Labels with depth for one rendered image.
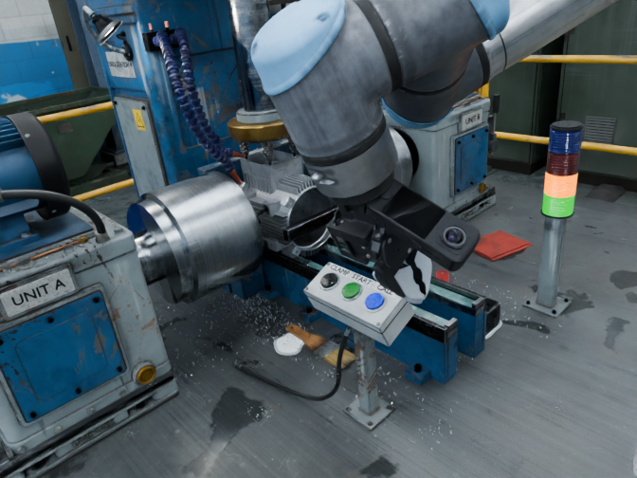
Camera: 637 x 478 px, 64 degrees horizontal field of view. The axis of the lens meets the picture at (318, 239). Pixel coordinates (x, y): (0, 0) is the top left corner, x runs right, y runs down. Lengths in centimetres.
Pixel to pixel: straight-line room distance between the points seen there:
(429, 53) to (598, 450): 71
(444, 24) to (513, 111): 398
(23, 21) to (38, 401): 551
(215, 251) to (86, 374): 32
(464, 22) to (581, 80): 373
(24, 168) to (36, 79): 536
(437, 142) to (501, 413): 77
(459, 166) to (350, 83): 114
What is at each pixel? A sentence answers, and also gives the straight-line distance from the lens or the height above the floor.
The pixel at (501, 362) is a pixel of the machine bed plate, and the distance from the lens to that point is 110.
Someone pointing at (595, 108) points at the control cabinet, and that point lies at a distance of 419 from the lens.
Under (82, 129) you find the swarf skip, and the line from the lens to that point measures 530.
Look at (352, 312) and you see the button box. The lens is 78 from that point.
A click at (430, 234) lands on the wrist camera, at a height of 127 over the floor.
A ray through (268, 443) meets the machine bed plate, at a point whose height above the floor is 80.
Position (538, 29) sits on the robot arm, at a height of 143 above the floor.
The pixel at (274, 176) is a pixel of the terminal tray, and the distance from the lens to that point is 121.
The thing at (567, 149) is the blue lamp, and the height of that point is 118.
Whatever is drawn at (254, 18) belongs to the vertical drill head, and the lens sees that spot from 118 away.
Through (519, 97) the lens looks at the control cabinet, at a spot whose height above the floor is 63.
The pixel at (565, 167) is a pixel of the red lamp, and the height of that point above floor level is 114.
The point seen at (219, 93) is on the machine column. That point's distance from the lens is 140.
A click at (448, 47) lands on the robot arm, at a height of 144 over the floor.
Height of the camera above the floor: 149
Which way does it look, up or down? 25 degrees down
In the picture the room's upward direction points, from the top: 6 degrees counter-clockwise
